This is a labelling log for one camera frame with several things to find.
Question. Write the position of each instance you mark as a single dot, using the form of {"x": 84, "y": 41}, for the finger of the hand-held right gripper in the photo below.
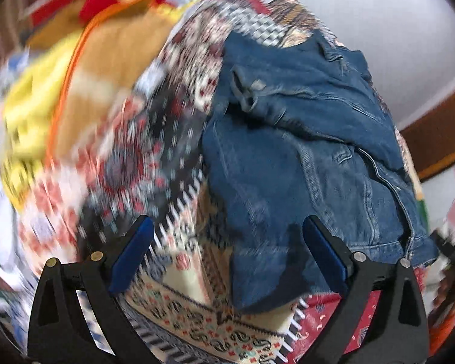
{"x": 453, "y": 252}

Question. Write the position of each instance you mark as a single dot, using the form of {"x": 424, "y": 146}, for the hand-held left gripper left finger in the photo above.
{"x": 132, "y": 250}

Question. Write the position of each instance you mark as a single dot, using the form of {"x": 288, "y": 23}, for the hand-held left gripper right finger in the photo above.
{"x": 326, "y": 252}

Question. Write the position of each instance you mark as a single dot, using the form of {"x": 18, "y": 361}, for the blue denim jacket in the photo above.
{"x": 288, "y": 159}

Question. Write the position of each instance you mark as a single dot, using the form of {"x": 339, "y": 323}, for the white door with pink stickers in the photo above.
{"x": 451, "y": 197}

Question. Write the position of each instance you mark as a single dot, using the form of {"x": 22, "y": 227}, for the patchwork printed blanket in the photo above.
{"x": 167, "y": 159}

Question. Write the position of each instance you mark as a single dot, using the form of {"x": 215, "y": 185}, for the yellow cloth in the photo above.
{"x": 26, "y": 110}

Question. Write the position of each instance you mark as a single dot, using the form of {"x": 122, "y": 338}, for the brown cloth with orange edge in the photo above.
{"x": 110, "y": 60}

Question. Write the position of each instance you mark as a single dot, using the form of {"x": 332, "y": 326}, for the wooden door frame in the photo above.
{"x": 440, "y": 132}

